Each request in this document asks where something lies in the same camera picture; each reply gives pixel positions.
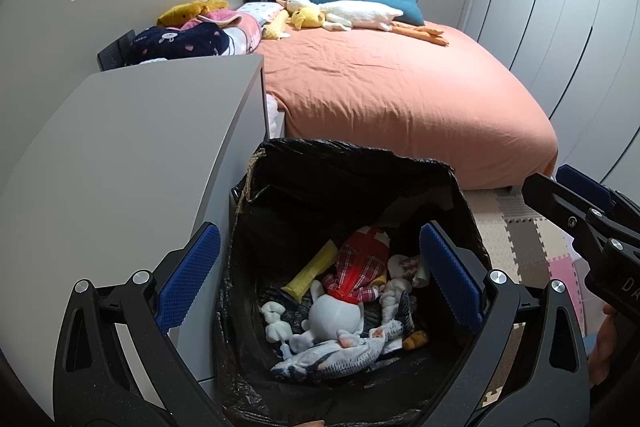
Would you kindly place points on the black panel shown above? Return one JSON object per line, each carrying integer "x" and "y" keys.
{"x": 112, "y": 54}

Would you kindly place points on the navy printed blanket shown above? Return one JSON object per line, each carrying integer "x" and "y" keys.
{"x": 185, "y": 42}

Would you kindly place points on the white goose plush toy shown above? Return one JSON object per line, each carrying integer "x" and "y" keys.
{"x": 360, "y": 13}

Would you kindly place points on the white wardrobe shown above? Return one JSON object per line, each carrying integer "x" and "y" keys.
{"x": 560, "y": 32}

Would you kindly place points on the pink printed blanket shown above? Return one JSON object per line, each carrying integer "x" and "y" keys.
{"x": 245, "y": 34}

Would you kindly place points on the person's right hand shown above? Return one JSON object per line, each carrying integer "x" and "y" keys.
{"x": 604, "y": 347}

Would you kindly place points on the brown plush toy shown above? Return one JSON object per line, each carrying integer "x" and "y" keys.
{"x": 417, "y": 341}

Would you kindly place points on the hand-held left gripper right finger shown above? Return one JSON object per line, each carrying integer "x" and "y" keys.
{"x": 450, "y": 277}

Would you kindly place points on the yellow plush pillow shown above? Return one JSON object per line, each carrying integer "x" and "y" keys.
{"x": 185, "y": 12}

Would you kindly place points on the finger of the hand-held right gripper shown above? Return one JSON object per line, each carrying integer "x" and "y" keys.
{"x": 580, "y": 181}
{"x": 555, "y": 204}

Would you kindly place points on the yellow duck plush toy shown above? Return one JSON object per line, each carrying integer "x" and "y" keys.
{"x": 305, "y": 18}

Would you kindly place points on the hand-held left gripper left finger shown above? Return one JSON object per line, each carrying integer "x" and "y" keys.
{"x": 190, "y": 277}

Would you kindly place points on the yellow spotted small pillow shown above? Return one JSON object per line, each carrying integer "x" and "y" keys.
{"x": 277, "y": 27}

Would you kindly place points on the white patterned pillow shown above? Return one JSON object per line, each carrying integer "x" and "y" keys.
{"x": 257, "y": 11}

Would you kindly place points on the white rabbit plush plaid clothes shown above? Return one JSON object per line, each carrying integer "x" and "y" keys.
{"x": 330, "y": 312}

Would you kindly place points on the bed with orange sheet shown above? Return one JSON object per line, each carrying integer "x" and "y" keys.
{"x": 400, "y": 97}

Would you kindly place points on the small patterned cloth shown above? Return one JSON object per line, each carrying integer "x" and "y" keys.
{"x": 407, "y": 267}

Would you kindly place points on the yellow plush stick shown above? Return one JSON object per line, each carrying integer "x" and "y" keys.
{"x": 312, "y": 272}

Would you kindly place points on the small white plush toy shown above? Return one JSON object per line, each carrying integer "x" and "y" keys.
{"x": 275, "y": 322}

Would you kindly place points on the foam puzzle floor mat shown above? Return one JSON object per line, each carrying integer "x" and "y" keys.
{"x": 530, "y": 237}

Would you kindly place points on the black plastic bag lined bin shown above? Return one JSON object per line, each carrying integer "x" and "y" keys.
{"x": 325, "y": 187}

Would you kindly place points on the grey fish plush toy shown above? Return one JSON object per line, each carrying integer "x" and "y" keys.
{"x": 330, "y": 359}

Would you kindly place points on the white fluffy towel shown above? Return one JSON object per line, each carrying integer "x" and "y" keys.
{"x": 395, "y": 294}

